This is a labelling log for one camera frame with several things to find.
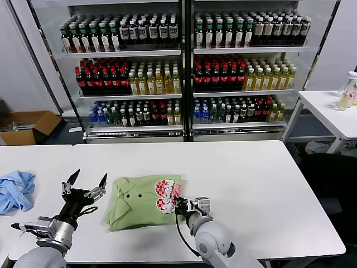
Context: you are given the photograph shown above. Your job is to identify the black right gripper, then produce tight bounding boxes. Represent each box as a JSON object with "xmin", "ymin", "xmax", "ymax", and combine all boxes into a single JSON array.
[{"xmin": 173, "ymin": 197, "xmax": 197, "ymax": 220}]

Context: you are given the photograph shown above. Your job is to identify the black framed glass cabinet door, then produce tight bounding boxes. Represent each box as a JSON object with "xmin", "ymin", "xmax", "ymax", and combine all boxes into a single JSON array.
[
  {"xmin": 281, "ymin": 0, "xmax": 342, "ymax": 140},
  {"xmin": 8, "ymin": 0, "xmax": 86, "ymax": 135}
]

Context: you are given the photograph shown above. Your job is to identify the long black right arm cable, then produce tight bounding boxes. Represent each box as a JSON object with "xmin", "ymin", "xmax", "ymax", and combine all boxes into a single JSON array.
[{"xmin": 175, "ymin": 213, "xmax": 201, "ymax": 257}]

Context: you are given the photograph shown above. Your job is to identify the crumpled light blue shirt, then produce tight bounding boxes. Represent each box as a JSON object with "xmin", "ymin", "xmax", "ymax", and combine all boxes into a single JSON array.
[{"xmin": 0, "ymin": 170, "xmax": 37, "ymax": 215}]

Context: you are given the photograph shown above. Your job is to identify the white label dark drink bottle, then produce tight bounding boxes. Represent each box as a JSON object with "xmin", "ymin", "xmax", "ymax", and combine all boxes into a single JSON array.
[
  {"xmin": 148, "ymin": 20, "xmax": 159, "ymax": 49},
  {"xmin": 301, "ymin": 16, "xmax": 312, "ymax": 45},
  {"xmin": 282, "ymin": 17, "xmax": 293, "ymax": 46},
  {"xmin": 273, "ymin": 17, "xmax": 283, "ymax": 46},
  {"xmin": 168, "ymin": 18, "xmax": 179, "ymax": 48},
  {"xmin": 292, "ymin": 16, "xmax": 302, "ymax": 46},
  {"xmin": 128, "ymin": 21, "xmax": 139, "ymax": 50},
  {"xmin": 119, "ymin": 21, "xmax": 130, "ymax": 50},
  {"xmin": 158, "ymin": 19, "xmax": 169, "ymax": 49},
  {"xmin": 138, "ymin": 20, "xmax": 149, "ymax": 50}
]

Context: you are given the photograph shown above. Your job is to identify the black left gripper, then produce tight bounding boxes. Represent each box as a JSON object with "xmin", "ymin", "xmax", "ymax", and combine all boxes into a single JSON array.
[{"xmin": 60, "ymin": 169, "xmax": 108, "ymax": 223}]

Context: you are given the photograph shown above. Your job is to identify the beige label dark drink bottle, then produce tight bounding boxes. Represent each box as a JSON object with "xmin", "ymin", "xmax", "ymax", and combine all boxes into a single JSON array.
[
  {"xmin": 254, "ymin": 17, "xmax": 265, "ymax": 47},
  {"xmin": 263, "ymin": 17, "xmax": 274, "ymax": 46}
]

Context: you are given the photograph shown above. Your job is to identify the white crumpled cloth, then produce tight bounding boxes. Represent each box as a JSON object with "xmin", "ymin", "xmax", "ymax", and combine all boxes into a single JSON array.
[{"xmin": 305, "ymin": 141, "xmax": 330, "ymax": 154}]

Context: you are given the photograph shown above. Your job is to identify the thin black left gripper cable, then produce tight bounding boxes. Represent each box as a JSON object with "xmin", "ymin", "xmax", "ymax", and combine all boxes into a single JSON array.
[{"xmin": 79, "ymin": 205, "xmax": 99, "ymax": 217}]

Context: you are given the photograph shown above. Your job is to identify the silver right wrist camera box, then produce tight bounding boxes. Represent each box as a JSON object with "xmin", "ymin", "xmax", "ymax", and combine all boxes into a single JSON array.
[{"xmin": 195, "ymin": 197, "xmax": 212, "ymax": 217}]

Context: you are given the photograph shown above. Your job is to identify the white side table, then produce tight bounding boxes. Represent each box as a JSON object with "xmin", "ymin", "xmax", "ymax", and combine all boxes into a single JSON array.
[{"xmin": 281, "ymin": 89, "xmax": 357, "ymax": 157}]

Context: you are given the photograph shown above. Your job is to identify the black left wrist connector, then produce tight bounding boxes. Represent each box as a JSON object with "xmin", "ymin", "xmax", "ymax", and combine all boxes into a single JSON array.
[{"xmin": 10, "ymin": 222, "xmax": 37, "ymax": 232}]

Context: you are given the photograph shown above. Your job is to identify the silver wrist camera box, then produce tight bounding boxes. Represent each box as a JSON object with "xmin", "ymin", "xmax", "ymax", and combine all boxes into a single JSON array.
[
  {"xmin": 33, "ymin": 216, "xmax": 61, "ymax": 241},
  {"xmin": 195, "ymin": 197, "xmax": 212, "ymax": 217}
]

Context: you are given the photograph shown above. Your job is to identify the clear glass jar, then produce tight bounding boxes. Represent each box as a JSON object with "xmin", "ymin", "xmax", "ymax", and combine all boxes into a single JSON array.
[{"xmin": 336, "ymin": 83, "xmax": 353, "ymax": 111}]

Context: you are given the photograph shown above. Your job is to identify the open brown cardboard box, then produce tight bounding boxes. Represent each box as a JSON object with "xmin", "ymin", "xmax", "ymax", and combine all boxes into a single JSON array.
[{"xmin": 0, "ymin": 111, "xmax": 62, "ymax": 146}]

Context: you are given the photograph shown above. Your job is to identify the white metal cabinet shelf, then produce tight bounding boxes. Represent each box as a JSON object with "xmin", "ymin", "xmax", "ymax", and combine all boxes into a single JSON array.
[
  {"xmin": 78, "ymin": 93, "xmax": 182, "ymax": 101},
  {"xmin": 61, "ymin": 49, "xmax": 182, "ymax": 59},
  {"xmin": 83, "ymin": 125, "xmax": 185, "ymax": 140},
  {"xmin": 192, "ymin": 46, "xmax": 309, "ymax": 55},
  {"xmin": 192, "ymin": 120, "xmax": 287, "ymax": 137},
  {"xmin": 192, "ymin": 88, "xmax": 296, "ymax": 98}
]

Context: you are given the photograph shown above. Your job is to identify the grey metal bars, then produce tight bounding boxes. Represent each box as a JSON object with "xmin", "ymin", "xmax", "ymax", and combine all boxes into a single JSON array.
[{"xmin": 0, "ymin": 121, "xmax": 37, "ymax": 132}]

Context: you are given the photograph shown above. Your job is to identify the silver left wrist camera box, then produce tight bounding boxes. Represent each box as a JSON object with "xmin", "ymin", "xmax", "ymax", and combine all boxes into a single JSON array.
[{"xmin": 33, "ymin": 216, "xmax": 61, "ymax": 241}]

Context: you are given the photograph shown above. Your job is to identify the clear bottle white cap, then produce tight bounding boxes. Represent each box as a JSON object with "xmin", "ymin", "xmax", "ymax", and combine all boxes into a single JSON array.
[{"xmin": 345, "ymin": 70, "xmax": 357, "ymax": 106}]

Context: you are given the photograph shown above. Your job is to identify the white beverage display cabinet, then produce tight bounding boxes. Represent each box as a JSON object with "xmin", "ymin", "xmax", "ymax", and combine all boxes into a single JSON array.
[{"xmin": 66, "ymin": 0, "xmax": 302, "ymax": 145}]

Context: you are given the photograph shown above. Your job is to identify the green cap dark tea bottle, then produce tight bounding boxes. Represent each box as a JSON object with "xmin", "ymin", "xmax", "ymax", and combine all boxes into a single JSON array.
[
  {"xmin": 224, "ymin": 18, "xmax": 234, "ymax": 48},
  {"xmin": 79, "ymin": 23, "xmax": 90, "ymax": 54},
  {"xmin": 89, "ymin": 23, "xmax": 100, "ymax": 53},
  {"xmin": 244, "ymin": 18, "xmax": 254, "ymax": 47},
  {"xmin": 194, "ymin": 19, "xmax": 205, "ymax": 49},
  {"xmin": 109, "ymin": 22, "xmax": 120, "ymax": 52},
  {"xmin": 99, "ymin": 22, "xmax": 110, "ymax": 53},
  {"xmin": 234, "ymin": 18, "xmax": 244, "ymax": 48},
  {"xmin": 214, "ymin": 18, "xmax": 225, "ymax": 49},
  {"xmin": 60, "ymin": 25, "xmax": 71, "ymax": 54},
  {"xmin": 69, "ymin": 24, "xmax": 81, "ymax": 54},
  {"xmin": 204, "ymin": 18, "xmax": 215, "ymax": 49}
]

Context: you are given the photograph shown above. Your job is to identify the light green polo shirt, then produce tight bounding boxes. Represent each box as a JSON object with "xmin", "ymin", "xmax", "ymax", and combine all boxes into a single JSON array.
[{"xmin": 104, "ymin": 174, "xmax": 186, "ymax": 232}]

